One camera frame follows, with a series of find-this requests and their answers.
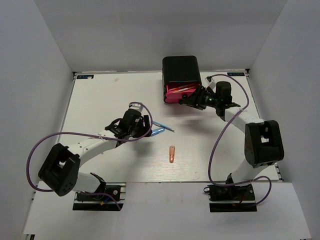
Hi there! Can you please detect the orange highlighter pen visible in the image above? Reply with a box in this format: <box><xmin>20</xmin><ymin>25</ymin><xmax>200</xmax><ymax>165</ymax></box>
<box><xmin>174</xmin><ymin>83</ymin><xmax>197</xmax><ymax>90</ymax></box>

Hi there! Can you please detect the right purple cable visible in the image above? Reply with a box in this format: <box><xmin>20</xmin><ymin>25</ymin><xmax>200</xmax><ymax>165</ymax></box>
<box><xmin>207</xmin><ymin>74</ymin><xmax>272</xmax><ymax>206</ymax></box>

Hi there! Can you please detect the blue table sticker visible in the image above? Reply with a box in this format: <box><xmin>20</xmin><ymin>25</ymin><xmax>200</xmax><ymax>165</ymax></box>
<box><xmin>227</xmin><ymin>72</ymin><xmax>246</xmax><ymax>77</ymax></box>
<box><xmin>76</xmin><ymin>74</ymin><xmax>94</xmax><ymax>80</ymax></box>

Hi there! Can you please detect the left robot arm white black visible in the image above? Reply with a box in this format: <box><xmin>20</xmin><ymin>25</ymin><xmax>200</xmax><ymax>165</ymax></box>
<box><xmin>38</xmin><ymin>108</ymin><xmax>152</xmax><ymax>200</ymax></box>

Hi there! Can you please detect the black drawer cabinet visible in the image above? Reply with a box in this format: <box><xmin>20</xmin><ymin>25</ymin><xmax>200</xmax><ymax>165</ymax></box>
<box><xmin>162</xmin><ymin>55</ymin><xmax>202</xmax><ymax>98</ymax></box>

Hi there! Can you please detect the yellow highlighter pen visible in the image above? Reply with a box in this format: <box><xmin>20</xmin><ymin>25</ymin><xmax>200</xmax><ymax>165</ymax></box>
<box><xmin>174</xmin><ymin>86</ymin><xmax>194</xmax><ymax>93</ymax></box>

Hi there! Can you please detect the light blue clip pen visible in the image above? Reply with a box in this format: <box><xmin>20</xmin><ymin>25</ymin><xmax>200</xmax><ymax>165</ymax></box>
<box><xmin>152</xmin><ymin>121</ymin><xmax>175</xmax><ymax>132</ymax></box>

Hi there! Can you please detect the right blue table sticker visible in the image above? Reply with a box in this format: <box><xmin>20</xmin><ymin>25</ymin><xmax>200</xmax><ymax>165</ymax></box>
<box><xmin>227</xmin><ymin>72</ymin><xmax>246</xmax><ymax>77</ymax></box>

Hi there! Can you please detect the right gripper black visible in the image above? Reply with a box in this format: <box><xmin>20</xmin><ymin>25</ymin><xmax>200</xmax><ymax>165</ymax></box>
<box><xmin>182</xmin><ymin>85</ymin><xmax>221</xmax><ymax>110</ymax></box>

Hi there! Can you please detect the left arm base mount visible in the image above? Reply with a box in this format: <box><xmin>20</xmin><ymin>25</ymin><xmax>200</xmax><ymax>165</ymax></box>
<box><xmin>72</xmin><ymin>183</ymin><xmax>126</xmax><ymax>212</ymax></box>

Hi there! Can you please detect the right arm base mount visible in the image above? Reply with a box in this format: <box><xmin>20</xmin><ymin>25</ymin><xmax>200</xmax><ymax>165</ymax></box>
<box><xmin>203</xmin><ymin>184</ymin><xmax>257</xmax><ymax>213</ymax></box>

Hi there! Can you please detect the left blue table sticker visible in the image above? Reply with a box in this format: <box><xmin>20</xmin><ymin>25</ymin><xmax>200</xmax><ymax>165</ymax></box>
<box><xmin>76</xmin><ymin>74</ymin><xmax>94</xmax><ymax>80</ymax></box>

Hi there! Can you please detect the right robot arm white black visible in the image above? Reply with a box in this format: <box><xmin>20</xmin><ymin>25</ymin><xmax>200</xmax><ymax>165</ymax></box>
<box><xmin>179</xmin><ymin>81</ymin><xmax>285</xmax><ymax>200</ymax></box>

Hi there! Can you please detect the purple cable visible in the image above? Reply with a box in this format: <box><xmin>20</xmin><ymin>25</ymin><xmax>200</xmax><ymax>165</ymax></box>
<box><xmin>26</xmin><ymin>101</ymin><xmax>153</xmax><ymax>210</ymax></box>
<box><xmin>207</xmin><ymin>74</ymin><xmax>272</xmax><ymax>206</ymax></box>

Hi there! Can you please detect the pink drawer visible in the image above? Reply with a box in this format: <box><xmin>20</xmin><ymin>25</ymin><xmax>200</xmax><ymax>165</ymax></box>
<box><xmin>163</xmin><ymin>97</ymin><xmax>182</xmax><ymax>104</ymax></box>
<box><xmin>163</xmin><ymin>92</ymin><xmax>184</xmax><ymax>104</ymax></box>
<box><xmin>165</xmin><ymin>83</ymin><xmax>200</xmax><ymax>100</ymax></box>

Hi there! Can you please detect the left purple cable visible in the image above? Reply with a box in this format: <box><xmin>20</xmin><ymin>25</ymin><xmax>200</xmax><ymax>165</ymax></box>
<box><xmin>26</xmin><ymin>101</ymin><xmax>153</xmax><ymax>210</ymax></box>

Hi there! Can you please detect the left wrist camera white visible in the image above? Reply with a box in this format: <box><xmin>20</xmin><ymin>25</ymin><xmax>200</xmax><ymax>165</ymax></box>
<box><xmin>128</xmin><ymin>102</ymin><xmax>144</xmax><ymax>114</ymax></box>

